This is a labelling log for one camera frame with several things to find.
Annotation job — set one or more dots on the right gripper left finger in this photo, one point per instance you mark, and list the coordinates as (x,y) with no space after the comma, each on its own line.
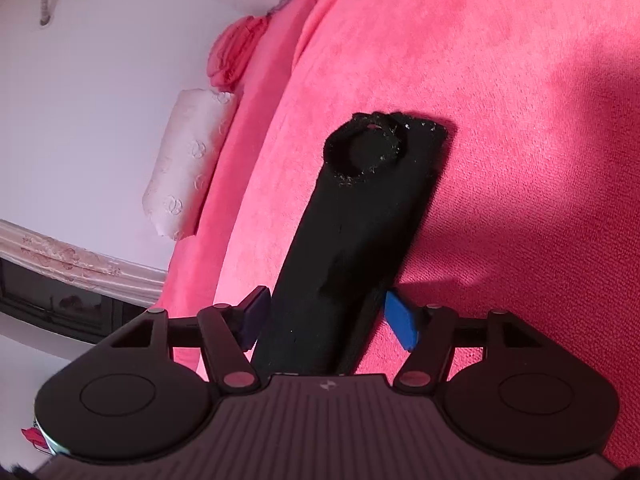
(227,333)

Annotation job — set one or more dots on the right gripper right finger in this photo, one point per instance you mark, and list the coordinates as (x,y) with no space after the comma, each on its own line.
(427,333)

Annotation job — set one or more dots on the black pants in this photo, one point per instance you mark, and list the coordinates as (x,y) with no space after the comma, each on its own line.
(377,179)

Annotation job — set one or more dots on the pale patterned curtain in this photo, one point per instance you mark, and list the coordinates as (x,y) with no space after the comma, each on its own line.
(81,268)

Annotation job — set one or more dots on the dark window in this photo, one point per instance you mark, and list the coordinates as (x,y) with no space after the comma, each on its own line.
(61,308)

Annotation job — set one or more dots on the far pink bed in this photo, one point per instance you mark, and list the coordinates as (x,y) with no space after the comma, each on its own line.
(197,260)

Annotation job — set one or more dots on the red ruffled pillow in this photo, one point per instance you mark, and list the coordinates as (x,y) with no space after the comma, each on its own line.
(232,51)

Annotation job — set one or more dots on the near pink bed blanket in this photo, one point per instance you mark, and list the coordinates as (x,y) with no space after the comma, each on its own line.
(537,210)

